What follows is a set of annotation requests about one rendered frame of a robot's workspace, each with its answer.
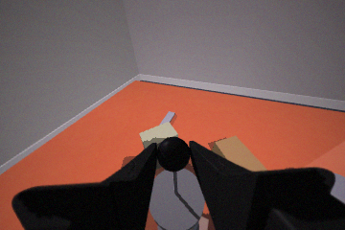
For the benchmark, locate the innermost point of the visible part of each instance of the pale lavender flat bar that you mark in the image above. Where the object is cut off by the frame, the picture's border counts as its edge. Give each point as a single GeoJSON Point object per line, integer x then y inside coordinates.
{"type": "Point", "coordinates": [168, 117]}

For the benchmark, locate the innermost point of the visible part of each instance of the glass french press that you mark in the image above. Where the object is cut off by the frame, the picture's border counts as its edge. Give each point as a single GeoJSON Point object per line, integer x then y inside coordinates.
{"type": "Point", "coordinates": [176, 202]}

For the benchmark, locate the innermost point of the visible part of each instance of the tan rectangular block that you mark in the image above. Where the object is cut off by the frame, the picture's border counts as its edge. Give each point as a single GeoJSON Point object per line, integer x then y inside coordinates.
{"type": "Point", "coordinates": [234, 150]}

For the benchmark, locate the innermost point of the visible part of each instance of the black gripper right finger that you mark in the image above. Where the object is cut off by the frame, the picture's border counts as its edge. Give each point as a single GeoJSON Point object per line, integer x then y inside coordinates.
{"type": "Point", "coordinates": [233, 194]}

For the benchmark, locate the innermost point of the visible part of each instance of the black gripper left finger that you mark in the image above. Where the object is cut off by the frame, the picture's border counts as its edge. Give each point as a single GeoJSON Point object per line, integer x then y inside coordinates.
{"type": "Point", "coordinates": [121, 201]}

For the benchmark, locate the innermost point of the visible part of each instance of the beige block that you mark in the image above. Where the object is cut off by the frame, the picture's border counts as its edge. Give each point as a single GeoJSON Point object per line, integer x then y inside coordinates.
{"type": "Point", "coordinates": [156, 135]}

